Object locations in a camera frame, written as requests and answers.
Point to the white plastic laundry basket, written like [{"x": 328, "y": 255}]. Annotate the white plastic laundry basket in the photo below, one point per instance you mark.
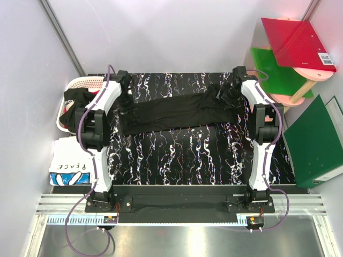
[{"x": 92, "y": 83}]

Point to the pink wooden tiered shelf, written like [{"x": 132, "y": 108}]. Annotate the pink wooden tiered shelf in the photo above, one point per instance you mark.
[{"x": 313, "y": 77}]

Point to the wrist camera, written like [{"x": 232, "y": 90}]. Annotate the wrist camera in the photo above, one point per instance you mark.
[
  {"x": 125, "y": 78},
  {"x": 240, "y": 73}
]

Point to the black printed t-shirt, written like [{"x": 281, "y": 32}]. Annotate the black printed t-shirt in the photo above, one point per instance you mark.
[{"x": 176, "y": 112}]

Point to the aluminium frame rail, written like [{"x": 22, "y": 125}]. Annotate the aluminium frame rail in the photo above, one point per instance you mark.
[{"x": 299, "y": 226}]

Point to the light green plastic folder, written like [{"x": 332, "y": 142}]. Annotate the light green plastic folder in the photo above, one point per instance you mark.
[{"x": 282, "y": 80}]

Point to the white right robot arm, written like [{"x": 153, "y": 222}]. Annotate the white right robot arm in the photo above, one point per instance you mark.
[{"x": 266, "y": 130}]

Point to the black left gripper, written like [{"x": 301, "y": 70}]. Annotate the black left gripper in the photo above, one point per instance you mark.
[{"x": 131, "y": 97}]

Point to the white folded peace t-shirt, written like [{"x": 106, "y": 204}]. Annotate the white folded peace t-shirt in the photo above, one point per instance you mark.
[{"x": 70, "y": 164}]

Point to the red plastic folder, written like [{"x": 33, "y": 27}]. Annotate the red plastic folder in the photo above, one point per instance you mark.
[{"x": 296, "y": 44}]

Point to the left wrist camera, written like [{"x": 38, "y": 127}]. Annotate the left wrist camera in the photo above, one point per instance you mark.
[{"x": 125, "y": 78}]

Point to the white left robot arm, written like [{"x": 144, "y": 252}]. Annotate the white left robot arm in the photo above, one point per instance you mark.
[{"x": 93, "y": 129}]

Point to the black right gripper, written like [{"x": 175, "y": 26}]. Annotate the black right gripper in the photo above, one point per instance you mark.
[{"x": 225, "y": 98}]

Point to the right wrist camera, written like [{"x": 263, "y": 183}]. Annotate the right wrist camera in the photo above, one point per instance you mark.
[{"x": 240, "y": 73}]

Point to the dark green ring binder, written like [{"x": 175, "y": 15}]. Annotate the dark green ring binder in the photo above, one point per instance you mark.
[{"x": 314, "y": 146}]

